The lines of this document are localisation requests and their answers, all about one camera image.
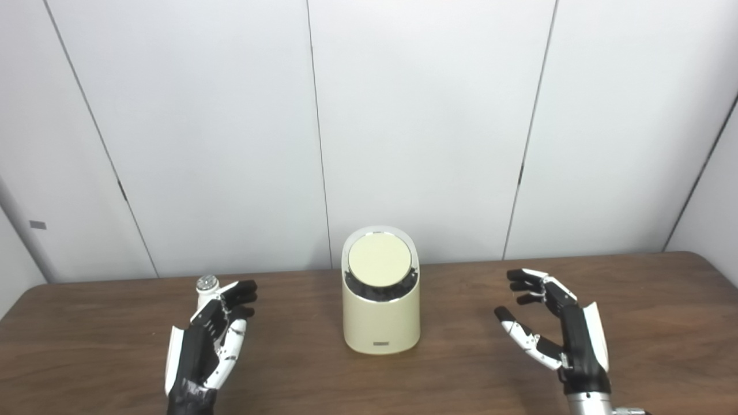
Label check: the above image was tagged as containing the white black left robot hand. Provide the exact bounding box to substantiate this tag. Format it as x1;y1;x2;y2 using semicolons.
164;280;258;398

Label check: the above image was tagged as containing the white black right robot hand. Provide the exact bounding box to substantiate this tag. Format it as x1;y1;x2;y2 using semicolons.
494;268;612;395

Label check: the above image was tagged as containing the small white plastic bottle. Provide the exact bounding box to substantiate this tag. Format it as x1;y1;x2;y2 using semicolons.
196;276;223;313

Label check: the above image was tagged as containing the cream-colored desktop bin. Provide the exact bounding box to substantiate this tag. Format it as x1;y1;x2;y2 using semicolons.
341;226;421;355

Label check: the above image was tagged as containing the round cream bin lid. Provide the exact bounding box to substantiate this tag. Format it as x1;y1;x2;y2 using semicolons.
348;233;412;286

